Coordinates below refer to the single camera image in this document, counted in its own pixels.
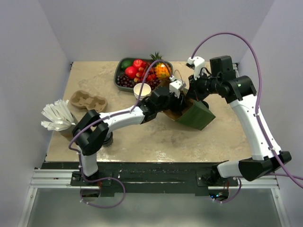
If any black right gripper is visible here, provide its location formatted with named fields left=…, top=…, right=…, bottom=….
left=187, top=70, right=221, bottom=102

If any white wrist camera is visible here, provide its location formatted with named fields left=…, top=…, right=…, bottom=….
left=169, top=75, right=186, bottom=98
left=186, top=56, right=205, bottom=80

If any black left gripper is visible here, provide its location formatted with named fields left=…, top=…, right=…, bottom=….
left=156, top=89, right=188, bottom=114

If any white wrapped straws bundle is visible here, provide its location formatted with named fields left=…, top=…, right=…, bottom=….
left=41, top=99, right=76, bottom=131

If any dark grey fruit tray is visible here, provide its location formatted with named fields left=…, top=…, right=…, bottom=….
left=114, top=57, right=173, bottom=92

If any black paper coffee cup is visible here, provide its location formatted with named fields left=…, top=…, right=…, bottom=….
left=102, top=132, right=113, bottom=148

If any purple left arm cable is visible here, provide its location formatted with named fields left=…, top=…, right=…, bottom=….
left=68, top=60, right=173, bottom=209

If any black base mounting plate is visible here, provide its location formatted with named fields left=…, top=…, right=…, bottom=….
left=33, top=162, right=239, bottom=197

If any stack of pulp carriers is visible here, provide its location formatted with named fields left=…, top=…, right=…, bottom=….
left=70, top=90, right=108, bottom=113

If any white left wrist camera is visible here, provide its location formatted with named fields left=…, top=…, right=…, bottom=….
left=169, top=75, right=186, bottom=98

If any stack of black lids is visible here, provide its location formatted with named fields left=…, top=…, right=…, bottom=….
left=201, top=100, right=209, bottom=109

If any red apple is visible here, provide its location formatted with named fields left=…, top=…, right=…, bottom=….
left=133, top=59, right=147, bottom=69
left=125, top=66, right=138, bottom=79

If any aluminium frame rail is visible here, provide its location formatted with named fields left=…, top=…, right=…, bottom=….
left=29, top=168, right=280, bottom=190

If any orange pineapple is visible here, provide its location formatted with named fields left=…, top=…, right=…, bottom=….
left=150, top=52, right=172, bottom=80

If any dark purple grape bunch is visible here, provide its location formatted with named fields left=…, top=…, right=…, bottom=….
left=116, top=74, right=135, bottom=88

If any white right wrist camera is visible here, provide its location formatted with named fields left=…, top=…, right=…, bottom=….
left=186, top=56, right=205, bottom=80

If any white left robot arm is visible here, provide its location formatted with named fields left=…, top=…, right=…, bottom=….
left=71, top=86, right=185, bottom=185

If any stack of paper cups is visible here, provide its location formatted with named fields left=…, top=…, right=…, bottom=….
left=133, top=83, right=152, bottom=100

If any brown and green paper bag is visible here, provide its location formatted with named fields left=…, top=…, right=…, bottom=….
left=153, top=79, right=215, bottom=131

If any green lime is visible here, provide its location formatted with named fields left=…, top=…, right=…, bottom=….
left=121, top=60, right=133, bottom=70

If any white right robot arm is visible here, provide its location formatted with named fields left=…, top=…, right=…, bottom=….
left=186, top=55, right=292, bottom=186

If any red lychee bunch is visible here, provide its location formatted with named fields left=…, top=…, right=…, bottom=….
left=134, top=68, right=156, bottom=83

